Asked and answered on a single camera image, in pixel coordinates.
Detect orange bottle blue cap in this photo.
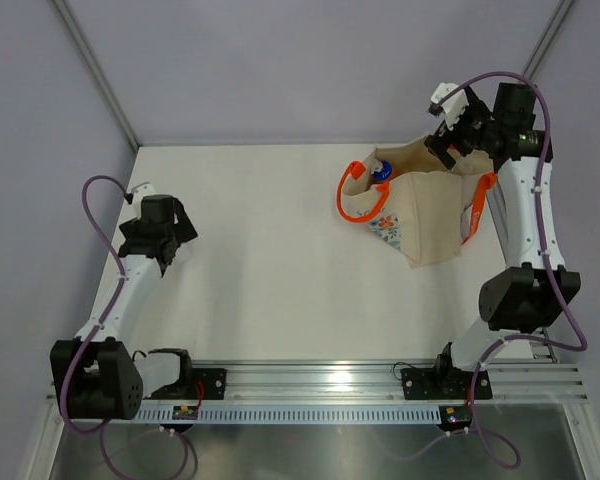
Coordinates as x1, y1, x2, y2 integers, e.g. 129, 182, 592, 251
370, 160, 394, 184

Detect canvas tote bag orange handles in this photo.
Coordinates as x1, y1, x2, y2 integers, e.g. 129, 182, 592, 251
336, 137, 497, 268

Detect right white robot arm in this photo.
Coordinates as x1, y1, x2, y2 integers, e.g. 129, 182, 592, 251
401, 83, 581, 401

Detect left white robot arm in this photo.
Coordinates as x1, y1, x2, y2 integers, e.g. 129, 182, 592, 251
50, 194, 197, 421

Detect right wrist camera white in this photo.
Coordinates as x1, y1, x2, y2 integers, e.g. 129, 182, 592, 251
428, 83, 469, 130

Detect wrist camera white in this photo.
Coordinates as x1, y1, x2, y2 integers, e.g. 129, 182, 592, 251
124, 182, 156, 218
428, 83, 469, 130

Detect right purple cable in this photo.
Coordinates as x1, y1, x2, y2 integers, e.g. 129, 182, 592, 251
449, 72, 589, 469

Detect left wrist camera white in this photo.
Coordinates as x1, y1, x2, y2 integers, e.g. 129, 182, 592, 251
124, 182, 156, 218

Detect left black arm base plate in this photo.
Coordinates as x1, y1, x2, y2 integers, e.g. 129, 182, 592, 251
179, 367, 227, 401

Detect white slotted cable duct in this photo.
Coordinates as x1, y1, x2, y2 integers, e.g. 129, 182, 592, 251
134, 404, 441, 425

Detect aluminium rail frame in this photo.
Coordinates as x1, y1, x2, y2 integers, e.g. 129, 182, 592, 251
145, 360, 587, 403

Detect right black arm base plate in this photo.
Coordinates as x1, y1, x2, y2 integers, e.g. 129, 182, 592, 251
400, 368, 473, 400

